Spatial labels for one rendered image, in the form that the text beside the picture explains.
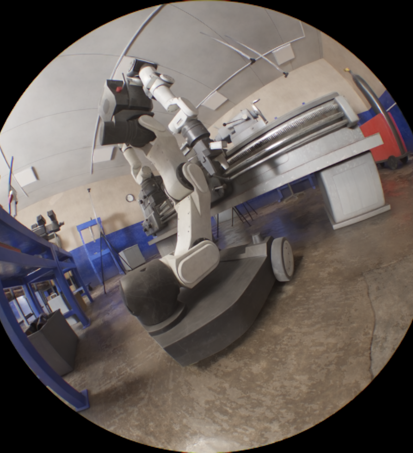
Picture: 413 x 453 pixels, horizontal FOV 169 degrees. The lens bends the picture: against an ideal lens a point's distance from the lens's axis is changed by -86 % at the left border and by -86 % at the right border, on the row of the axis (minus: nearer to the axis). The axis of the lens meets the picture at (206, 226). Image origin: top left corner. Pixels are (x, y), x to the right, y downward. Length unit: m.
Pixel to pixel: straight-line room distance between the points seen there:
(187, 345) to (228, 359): 0.15
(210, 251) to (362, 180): 1.01
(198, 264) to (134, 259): 3.30
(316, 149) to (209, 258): 0.94
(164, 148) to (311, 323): 0.86
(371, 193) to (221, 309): 1.07
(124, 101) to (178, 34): 2.54
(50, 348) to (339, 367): 1.14
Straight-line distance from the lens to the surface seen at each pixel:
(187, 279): 0.44
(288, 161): 1.05
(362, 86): 2.91
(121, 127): 0.69
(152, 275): 0.43
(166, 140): 0.69
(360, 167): 1.08
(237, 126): 1.35
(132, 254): 3.71
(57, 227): 1.51
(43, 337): 1.00
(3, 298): 0.70
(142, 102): 0.84
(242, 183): 1.14
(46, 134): 3.86
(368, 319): 0.51
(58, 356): 1.04
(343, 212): 1.06
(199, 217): 0.57
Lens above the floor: 0.41
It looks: 3 degrees down
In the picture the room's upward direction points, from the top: 25 degrees counter-clockwise
